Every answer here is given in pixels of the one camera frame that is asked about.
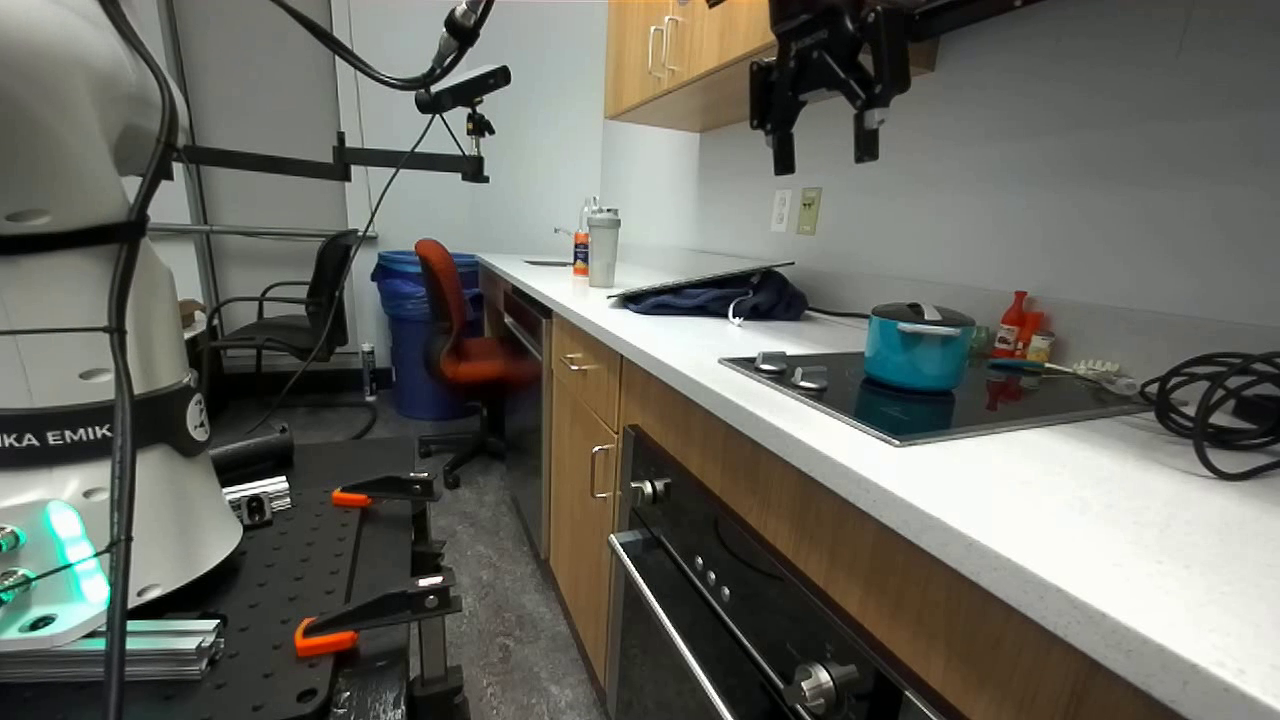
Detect grey tumbler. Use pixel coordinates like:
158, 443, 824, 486
586, 202, 623, 293

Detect aluminium rail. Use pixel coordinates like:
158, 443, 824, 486
0, 612, 225, 689

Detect black breadboard table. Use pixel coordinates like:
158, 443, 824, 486
0, 431, 474, 720

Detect black stereo camera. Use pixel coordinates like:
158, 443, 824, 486
411, 62, 515, 115

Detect blue bin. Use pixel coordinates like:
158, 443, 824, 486
369, 250, 488, 424

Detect black glass cooktop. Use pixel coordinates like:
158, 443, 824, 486
716, 347, 1154, 451

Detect silver cabinet door handle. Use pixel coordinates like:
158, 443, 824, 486
588, 440, 619, 508

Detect grey pot lid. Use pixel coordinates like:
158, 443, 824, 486
867, 301, 979, 337

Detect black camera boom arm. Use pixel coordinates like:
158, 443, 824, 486
173, 131, 493, 188

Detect grey metal pole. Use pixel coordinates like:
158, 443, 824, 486
158, 0, 231, 394

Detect black laptop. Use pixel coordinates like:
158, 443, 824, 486
607, 260, 801, 308

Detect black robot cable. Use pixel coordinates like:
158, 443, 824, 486
91, 0, 184, 720

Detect orange red carton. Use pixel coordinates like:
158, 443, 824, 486
1022, 311, 1055, 367

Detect orange office chair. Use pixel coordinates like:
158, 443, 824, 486
411, 235, 535, 494

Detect dark blue bag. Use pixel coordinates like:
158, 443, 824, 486
619, 269, 813, 323

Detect silver oven handle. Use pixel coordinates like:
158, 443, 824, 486
607, 527, 744, 720

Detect red bottle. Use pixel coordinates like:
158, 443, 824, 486
997, 289, 1037, 363

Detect orange handled bar clamp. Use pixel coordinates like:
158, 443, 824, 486
292, 574, 465, 666
326, 468, 443, 518

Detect coiled black cable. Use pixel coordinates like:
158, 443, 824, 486
1136, 347, 1280, 486

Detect blue pot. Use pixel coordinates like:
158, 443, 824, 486
859, 301, 984, 395

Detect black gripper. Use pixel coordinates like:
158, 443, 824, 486
750, 0, 932, 180

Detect black oven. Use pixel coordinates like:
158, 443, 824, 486
603, 424, 966, 720

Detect dark dishwasher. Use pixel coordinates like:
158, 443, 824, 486
486, 278, 556, 565

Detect black office chair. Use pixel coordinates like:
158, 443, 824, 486
204, 229, 373, 404

